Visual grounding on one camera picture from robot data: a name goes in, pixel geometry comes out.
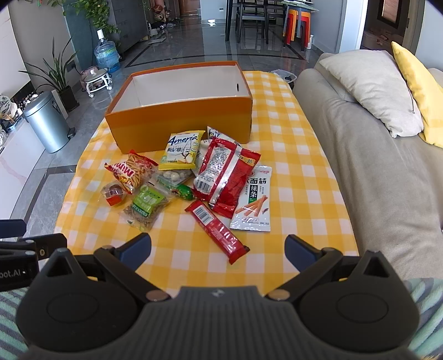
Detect green label nut packet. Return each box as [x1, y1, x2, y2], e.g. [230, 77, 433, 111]
[121, 183, 172, 232]

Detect small clear red snack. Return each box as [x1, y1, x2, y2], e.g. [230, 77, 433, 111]
[101, 181, 127, 206]

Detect white spicy strip packet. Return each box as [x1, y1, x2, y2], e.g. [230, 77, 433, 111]
[230, 165, 272, 232]

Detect long red snack bar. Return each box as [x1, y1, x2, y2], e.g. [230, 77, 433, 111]
[185, 200, 250, 265]

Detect red Mimi fries bag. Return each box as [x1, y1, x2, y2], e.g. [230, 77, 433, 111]
[104, 150, 158, 194]

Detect green sausage stick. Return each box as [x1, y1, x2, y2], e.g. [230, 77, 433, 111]
[166, 183, 194, 201]

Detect clear white candy packet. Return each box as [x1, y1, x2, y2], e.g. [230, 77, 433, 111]
[154, 169, 194, 188]

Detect yellow Americ snack bag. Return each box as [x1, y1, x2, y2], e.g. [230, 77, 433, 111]
[158, 130, 205, 171]

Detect large red snack bag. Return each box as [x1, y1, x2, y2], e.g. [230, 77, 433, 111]
[194, 137, 261, 218]

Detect white blue logo snack bag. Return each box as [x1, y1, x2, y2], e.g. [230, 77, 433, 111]
[192, 127, 239, 176]

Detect yellow checkered tablecloth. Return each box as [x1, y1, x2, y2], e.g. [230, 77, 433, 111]
[55, 71, 357, 295]

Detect white tv cabinet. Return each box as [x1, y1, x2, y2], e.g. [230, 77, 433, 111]
[0, 120, 44, 219]

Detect beige sofa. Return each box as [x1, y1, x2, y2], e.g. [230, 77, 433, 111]
[293, 63, 442, 280]

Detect silver pedal trash bin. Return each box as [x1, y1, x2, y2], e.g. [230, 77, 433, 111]
[23, 91, 76, 153]

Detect orange cardboard box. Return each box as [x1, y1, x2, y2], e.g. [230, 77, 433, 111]
[104, 61, 253, 154]

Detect potted green plant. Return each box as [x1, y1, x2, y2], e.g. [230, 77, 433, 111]
[19, 37, 79, 112]

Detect small white rolling stool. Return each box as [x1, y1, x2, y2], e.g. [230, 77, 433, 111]
[80, 66, 113, 98]

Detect black bin with bag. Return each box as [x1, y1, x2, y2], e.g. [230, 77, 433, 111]
[271, 69, 297, 90]

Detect white cushion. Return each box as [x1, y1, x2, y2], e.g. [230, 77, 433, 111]
[319, 50, 424, 138]

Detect blue water jug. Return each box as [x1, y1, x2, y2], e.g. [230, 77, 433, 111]
[94, 29, 120, 73]

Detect yellow cushion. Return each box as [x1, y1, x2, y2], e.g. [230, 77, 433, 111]
[391, 41, 443, 148]

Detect hanging green vine plant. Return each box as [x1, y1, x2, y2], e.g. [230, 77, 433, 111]
[47, 0, 119, 35]

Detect orange red stacked stools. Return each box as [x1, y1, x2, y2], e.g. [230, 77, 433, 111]
[283, 4, 313, 51]

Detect dark dining table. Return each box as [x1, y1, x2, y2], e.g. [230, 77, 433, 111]
[225, 1, 318, 41]

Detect black dining chair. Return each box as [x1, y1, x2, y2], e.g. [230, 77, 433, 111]
[235, 0, 269, 44]

